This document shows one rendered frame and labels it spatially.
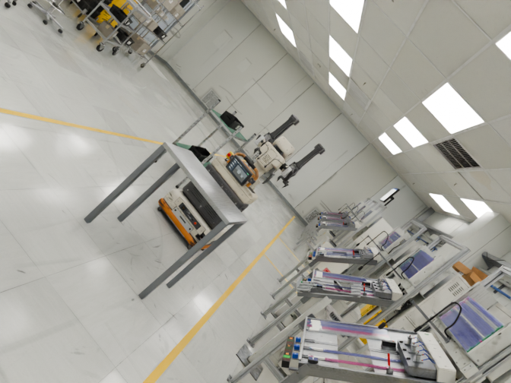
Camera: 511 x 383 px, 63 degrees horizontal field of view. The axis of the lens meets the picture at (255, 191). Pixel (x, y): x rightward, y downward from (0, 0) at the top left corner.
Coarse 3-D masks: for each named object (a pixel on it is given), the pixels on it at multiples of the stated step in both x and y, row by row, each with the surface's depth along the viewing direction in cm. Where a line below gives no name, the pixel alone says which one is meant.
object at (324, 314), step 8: (328, 304) 415; (320, 312) 397; (328, 312) 389; (336, 312) 416; (296, 336) 389; (352, 344) 374; (360, 344) 402; (296, 352) 357; (352, 352) 355; (368, 352) 405; (280, 360) 361; (296, 360) 357; (352, 360) 349; (360, 360) 358; (368, 360) 380; (288, 368) 359; (352, 368) 349; (360, 368) 348
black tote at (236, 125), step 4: (224, 112) 505; (228, 112) 517; (220, 116) 506; (224, 116) 505; (228, 116) 504; (232, 116) 544; (224, 120) 505; (228, 120) 505; (232, 120) 504; (236, 120) 560; (228, 124) 505; (232, 124) 506; (236, 124) 521; (240, 124) 535; (232, 128) 524; (236, 128) 540
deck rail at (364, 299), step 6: (312, 288) 353; (336, 294) 349; (342, 294) 349; (348, 294) 348; (348, 300) 348; (360, 300) 346; (366, 300) 345; (372, 300) 344; (378, 300) 344; (384, 300) 343; (390, 300) 342; (384, 306) 343
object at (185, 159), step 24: (168, 144) 277; (144, 168) 279; (192, 168) 284; (120, 192) 284; (144, 192) 323; (216, 192) 289; (96, 216) 288; (120, 216) 327; (240, 216) 297; (216, 240) 307; (192, 264) 310
